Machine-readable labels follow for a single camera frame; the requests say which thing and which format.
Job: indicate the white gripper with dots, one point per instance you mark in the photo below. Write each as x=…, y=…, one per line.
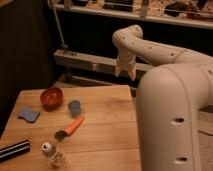
x=126, y=62

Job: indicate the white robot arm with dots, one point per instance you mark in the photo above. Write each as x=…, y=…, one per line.
x=169, y=97

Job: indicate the blue cup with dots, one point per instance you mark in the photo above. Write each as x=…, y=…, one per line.
x=74, y=107

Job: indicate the metal pole stand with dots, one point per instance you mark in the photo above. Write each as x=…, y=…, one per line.
x=64, y=46

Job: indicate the white shelf ledge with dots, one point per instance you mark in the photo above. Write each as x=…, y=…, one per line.
x=132, y=16

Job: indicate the red bowl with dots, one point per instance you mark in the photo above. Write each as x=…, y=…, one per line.
x=51, y=97

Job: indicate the orange toy carrot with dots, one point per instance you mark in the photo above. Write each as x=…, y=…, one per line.
x=68, y=131

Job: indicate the blue sponge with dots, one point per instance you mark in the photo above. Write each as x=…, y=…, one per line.
x=28, y=115

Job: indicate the grey baseboard rail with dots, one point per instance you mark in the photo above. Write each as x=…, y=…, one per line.
x=85, y=61

